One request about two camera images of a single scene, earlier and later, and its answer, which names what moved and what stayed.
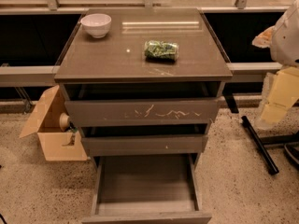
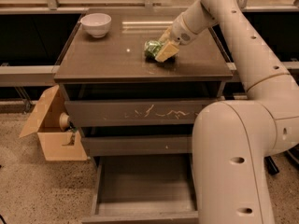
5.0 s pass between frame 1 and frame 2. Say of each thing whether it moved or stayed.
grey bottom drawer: stayed
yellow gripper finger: moved
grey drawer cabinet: stayed
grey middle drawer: stayed
